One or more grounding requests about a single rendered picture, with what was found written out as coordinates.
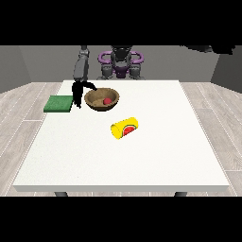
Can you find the yellow cup with melon print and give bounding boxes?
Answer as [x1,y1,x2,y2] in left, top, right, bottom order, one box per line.
[110,116,140,141]

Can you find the brown wooden bowl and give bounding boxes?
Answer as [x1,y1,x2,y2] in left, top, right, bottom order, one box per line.
[83,87,121,112]

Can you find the green square pad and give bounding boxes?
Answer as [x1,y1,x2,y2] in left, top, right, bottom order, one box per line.
[43,95,75,113]

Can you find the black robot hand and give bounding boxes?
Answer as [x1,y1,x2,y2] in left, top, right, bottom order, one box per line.
[71,80,98,110]
[211,45,237,56]

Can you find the grey robot trunk purple rings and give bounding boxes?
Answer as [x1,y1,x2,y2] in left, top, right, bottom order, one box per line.
[95,45,147,81]

